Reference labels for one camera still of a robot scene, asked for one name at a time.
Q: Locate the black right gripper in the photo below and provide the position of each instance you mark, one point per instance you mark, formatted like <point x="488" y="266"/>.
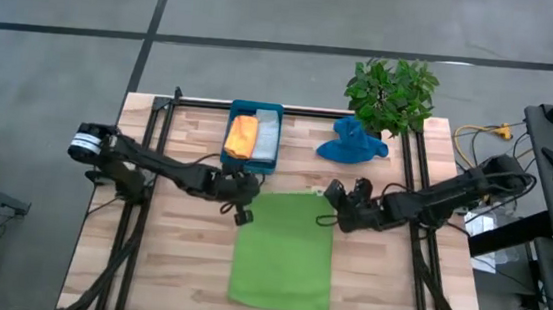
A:
<point x="361" y="215"/>

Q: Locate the teal plastic bin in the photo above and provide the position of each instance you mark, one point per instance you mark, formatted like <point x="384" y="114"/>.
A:
<point x="248" y="165"/>

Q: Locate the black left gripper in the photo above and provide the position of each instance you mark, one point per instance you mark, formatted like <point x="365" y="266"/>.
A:
<point x="238" y="189"/>

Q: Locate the green microfiber towel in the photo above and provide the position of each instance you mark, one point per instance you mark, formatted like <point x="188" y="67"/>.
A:
<point x="283" y="256"/>

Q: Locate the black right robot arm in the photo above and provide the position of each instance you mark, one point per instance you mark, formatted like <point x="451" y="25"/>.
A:
<point x="454" y="190"/>

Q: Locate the black aluminium frame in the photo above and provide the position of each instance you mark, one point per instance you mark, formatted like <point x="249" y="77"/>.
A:
<point x="310" y="112"/>

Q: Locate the white paper sheet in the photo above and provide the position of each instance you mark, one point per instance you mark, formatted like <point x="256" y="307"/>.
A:
<point x="481" y="228"/>

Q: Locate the potted green plant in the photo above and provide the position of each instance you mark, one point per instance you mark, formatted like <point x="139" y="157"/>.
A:
<point x="392" y="97"/>

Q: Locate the black beam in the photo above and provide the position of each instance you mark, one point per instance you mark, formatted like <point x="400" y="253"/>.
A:
<point x="510" y="233"/>

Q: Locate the orange microfiber towel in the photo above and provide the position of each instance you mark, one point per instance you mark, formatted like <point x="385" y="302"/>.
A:
<point x="241" y="137"/>

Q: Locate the blue microfiber towel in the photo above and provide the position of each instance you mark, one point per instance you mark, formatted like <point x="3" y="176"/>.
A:
<point x="353" y="144"/>

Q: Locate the grey microfiber towel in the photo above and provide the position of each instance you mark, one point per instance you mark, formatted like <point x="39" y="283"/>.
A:
<point x="267" y="136"/>

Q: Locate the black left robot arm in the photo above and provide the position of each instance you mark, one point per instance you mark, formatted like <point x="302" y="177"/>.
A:
<point x="155" y="162"/>

